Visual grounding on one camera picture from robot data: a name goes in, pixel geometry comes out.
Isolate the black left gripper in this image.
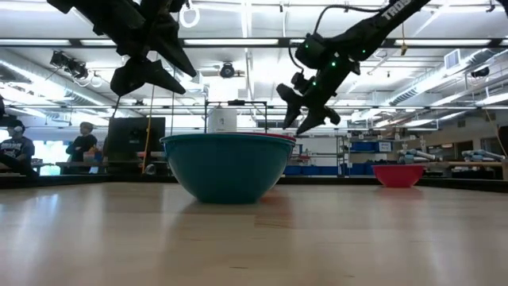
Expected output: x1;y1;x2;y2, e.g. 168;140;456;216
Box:
77;0;198;97

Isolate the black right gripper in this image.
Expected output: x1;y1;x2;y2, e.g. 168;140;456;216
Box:
275;52;362;136

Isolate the yellow pole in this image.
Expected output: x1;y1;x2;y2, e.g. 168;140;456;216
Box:
141;83;156;174

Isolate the blue storage bins rack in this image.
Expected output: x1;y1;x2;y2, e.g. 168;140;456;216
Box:
283;134;398;177

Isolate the black monitor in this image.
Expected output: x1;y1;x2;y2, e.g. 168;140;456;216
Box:
106;116;167;173

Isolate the white box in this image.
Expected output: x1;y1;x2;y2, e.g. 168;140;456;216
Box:
207;107;238;133

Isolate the black ceiling equipment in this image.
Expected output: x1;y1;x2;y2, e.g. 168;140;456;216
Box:
49;50;90;80

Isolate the large teal bowl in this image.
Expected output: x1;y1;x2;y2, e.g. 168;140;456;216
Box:
160;133;297;205

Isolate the standing person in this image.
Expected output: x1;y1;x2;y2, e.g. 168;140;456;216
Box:
65;121;98;163

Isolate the small red bowl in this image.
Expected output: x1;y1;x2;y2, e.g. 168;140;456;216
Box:
371;164;425;189

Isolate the seated person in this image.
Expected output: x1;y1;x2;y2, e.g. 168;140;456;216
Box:
0;119;40;177

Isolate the wooden workbench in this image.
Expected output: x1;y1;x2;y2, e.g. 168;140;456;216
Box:
422;160;508;180

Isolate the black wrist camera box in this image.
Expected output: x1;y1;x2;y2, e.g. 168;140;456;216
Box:
291;71;317;95

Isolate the white looped cable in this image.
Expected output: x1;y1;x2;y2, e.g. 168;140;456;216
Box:
179;0;201;29

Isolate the black ceiling cable reel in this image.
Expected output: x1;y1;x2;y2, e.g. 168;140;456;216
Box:
219;61;237;79

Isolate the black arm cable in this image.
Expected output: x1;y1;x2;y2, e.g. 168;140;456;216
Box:
287;3;387;73

